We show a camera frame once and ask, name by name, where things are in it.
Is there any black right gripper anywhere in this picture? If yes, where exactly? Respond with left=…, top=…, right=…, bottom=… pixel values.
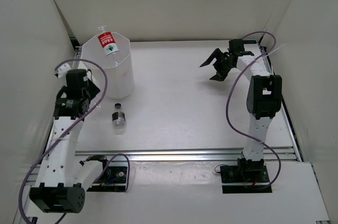
left=200, top=49, right=234, bottom=82

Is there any small black label bottle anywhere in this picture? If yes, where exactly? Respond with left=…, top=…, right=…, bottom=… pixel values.
left=111, top=103, right=127, bottom=134

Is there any red label plastic bottle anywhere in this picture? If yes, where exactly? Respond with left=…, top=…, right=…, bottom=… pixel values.
left=97, top=25, right=119, bottom=63

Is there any clear white cap bottle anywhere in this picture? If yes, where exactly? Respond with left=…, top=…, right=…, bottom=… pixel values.
left=90, top=94, right=102, bottom=110

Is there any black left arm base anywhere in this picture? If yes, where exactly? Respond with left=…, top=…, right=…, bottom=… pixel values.
left=75, top=153, right=130, bottom=192

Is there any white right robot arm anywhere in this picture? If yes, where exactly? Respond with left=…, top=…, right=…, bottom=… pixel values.
left=201, top=39, right=282, bottom=182

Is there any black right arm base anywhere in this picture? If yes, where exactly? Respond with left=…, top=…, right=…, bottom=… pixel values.
left=214, top=158, right=272, bottom=194

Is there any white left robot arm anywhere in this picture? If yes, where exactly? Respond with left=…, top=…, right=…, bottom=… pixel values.
left=29, top=69, right=111, bottom=213

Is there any white translucent plastic bin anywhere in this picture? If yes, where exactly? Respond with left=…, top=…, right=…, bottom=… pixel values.
left=81, top=32, right=134, bottom=99

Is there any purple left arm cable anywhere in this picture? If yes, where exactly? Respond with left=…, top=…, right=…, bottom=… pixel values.
left=18, top=59, right=108, bottom=223

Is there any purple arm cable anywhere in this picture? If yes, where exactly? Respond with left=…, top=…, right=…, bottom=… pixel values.
left=226, top=31, right=282, bottom=189
left=18, top=59, right=108, bottom=223

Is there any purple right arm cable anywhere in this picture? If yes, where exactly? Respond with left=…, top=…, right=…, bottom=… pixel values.
left=226, top=31, right=282, bottom=189

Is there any aluminium right rail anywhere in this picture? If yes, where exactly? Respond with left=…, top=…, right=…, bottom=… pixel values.
left=260, top=43, right=304, bottom=162

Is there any aluminium front rail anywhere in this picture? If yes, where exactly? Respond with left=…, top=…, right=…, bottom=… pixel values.
left=26, top=147, right=302, bottom=182

